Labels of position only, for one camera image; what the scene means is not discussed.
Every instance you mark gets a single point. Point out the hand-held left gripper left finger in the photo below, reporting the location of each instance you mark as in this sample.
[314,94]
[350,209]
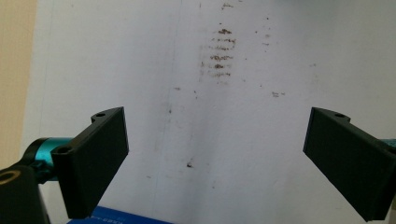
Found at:
[90,161]

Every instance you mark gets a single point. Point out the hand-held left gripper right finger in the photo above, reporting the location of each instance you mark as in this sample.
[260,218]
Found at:
[348,155]

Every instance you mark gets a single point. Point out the cardboard box with blue side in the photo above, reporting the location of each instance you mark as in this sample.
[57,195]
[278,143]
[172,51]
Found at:
[118,218]

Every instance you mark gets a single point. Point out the white table mat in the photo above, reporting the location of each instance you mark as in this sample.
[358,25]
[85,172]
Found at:
[249,140]

